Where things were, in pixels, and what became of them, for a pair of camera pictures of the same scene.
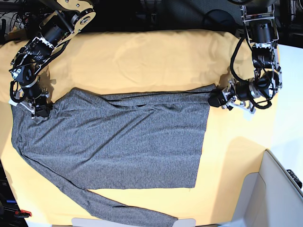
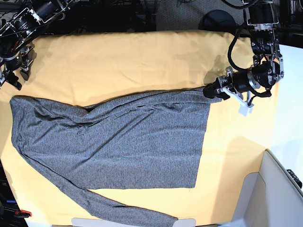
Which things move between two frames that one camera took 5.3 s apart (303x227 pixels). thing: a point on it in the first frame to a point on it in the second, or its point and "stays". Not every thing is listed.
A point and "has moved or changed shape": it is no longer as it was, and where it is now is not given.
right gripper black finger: x=216 y=98 to x=210 y=91
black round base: x=218 y=19 stays
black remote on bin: x=296 y=178 stays
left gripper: x=33 y=101 to x=18 y=59
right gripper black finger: x=229 y=108 to x=223 y=95
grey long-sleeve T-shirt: x=89 y=140 has moved or changed shape
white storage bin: x=269 y=198 stays
